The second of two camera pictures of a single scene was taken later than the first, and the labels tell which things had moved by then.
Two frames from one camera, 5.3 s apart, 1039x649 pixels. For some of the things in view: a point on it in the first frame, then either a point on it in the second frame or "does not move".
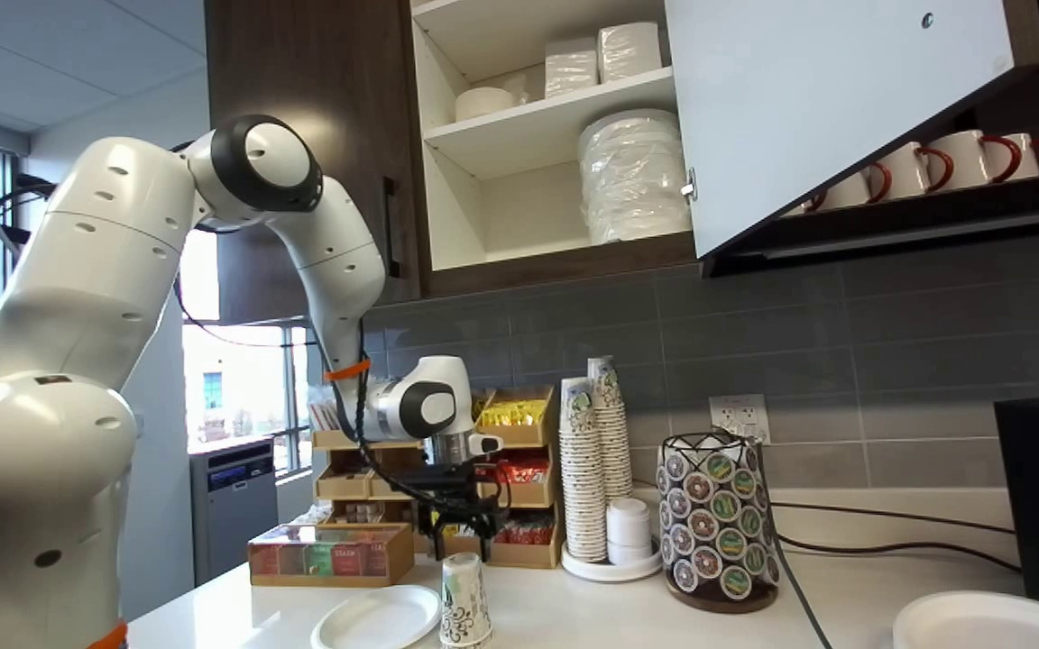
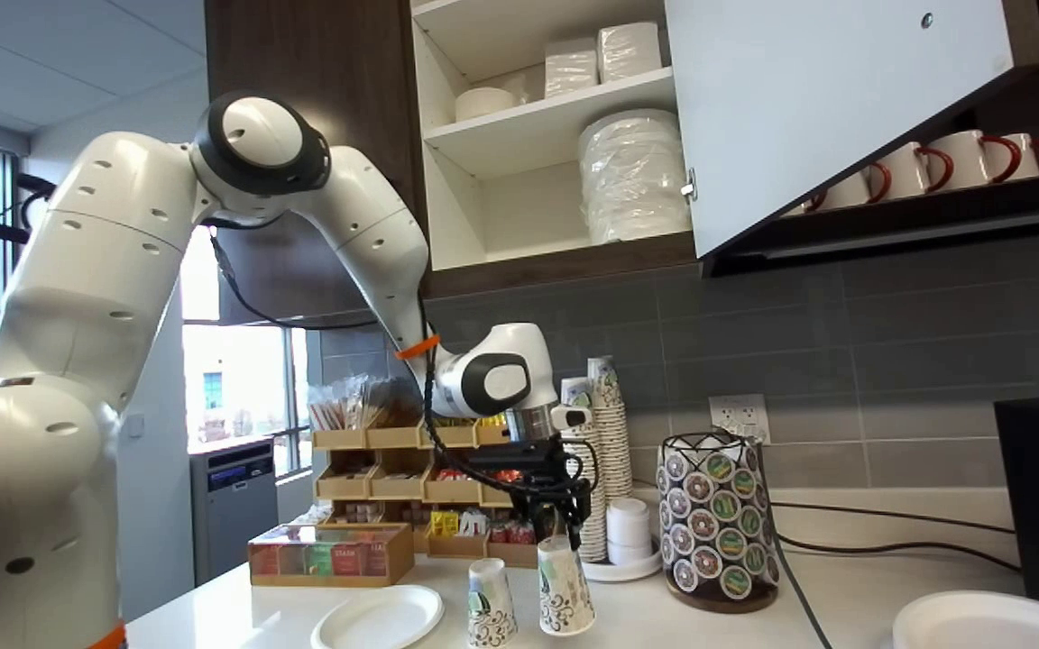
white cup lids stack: [631, 530] does not move
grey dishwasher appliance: [231, 499] does not move
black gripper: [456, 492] → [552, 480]
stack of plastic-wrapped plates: [632, 174] does not move
